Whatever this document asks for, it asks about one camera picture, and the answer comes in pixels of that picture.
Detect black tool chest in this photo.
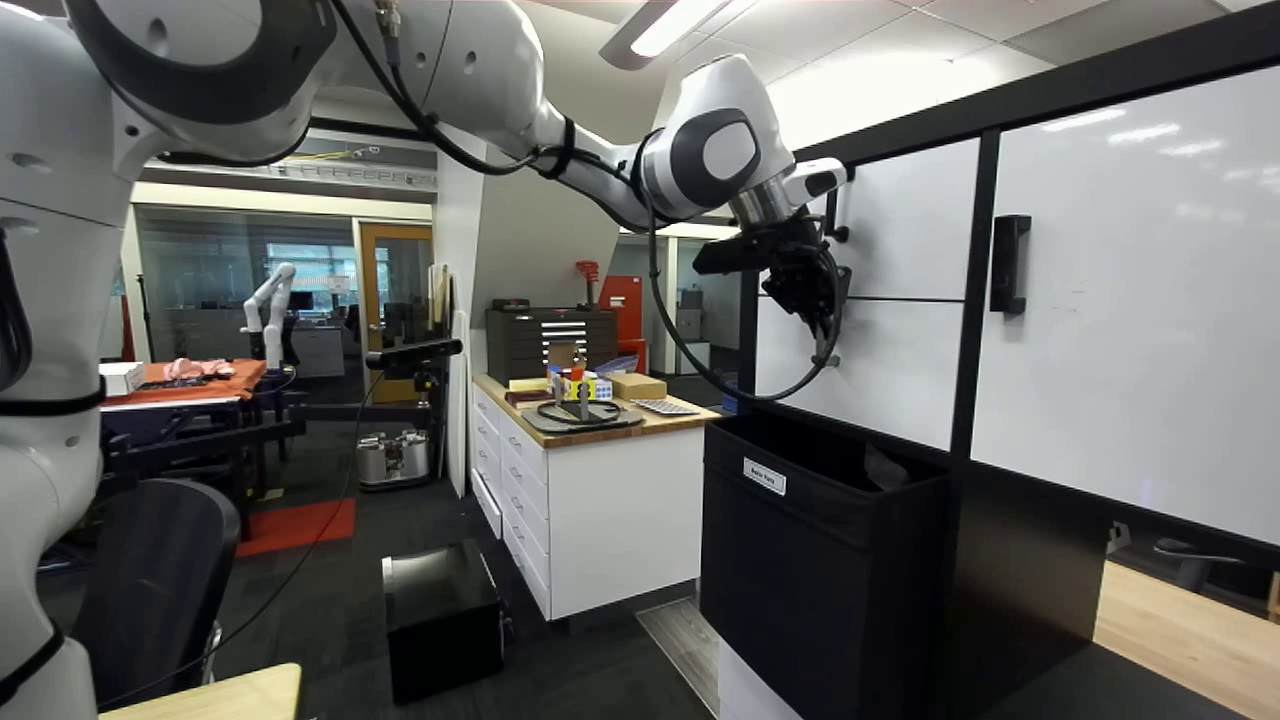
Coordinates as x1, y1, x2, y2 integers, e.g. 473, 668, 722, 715
481, 301, 619, 383

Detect red floor mat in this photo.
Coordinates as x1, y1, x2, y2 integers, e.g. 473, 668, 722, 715
230, 491, 360, 562

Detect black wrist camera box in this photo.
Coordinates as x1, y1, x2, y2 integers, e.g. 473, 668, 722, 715
688, 230, 775, 279

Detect wooden door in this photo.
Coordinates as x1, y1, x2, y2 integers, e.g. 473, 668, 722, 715
349, 218, 440, 410

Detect red machine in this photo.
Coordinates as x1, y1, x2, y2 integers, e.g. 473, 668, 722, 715
570, 255, 648, 376

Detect white drawer with black handle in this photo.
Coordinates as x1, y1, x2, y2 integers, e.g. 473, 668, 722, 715
754, 134, 984, 302

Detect silver metal pot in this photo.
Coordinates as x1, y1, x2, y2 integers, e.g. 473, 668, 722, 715
352, 423, 435, 491

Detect black cabinet with white drawers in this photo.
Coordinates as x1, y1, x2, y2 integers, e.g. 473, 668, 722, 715
694, 3, 1280, 720

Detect colourful small objects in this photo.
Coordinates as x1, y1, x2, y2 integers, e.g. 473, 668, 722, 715
542, 358, 611, 406

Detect white cabinet door black handle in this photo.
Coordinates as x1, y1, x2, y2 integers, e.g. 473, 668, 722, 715
968, 60, 1280, 546

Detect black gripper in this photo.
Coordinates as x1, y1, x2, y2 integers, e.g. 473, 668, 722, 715
758, 206, 851, 352

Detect white drawer cabinet wooden counter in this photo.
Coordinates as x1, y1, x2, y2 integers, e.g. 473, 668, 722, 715
464, 366, 722, 623

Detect black fabric bin with label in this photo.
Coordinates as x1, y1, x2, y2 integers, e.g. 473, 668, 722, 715
694, 405, 958, 720

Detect dark grey office chair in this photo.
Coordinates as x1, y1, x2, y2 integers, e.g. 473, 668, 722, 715
66, 472, 244, 715

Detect orange topped table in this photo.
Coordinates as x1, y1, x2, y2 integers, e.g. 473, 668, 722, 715
96, 356, 305, 487

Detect coiled black cable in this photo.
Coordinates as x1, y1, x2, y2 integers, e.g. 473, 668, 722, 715
520, 396, 648, 441

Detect long ceiling light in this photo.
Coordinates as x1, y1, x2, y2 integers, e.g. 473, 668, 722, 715
597, 0, 733, 73

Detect flat white box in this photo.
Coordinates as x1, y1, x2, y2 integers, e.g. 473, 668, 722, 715
96, 356, 149, 405

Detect small tan wooden box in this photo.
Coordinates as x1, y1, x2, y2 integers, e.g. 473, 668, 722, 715
608, 366, 670, 405

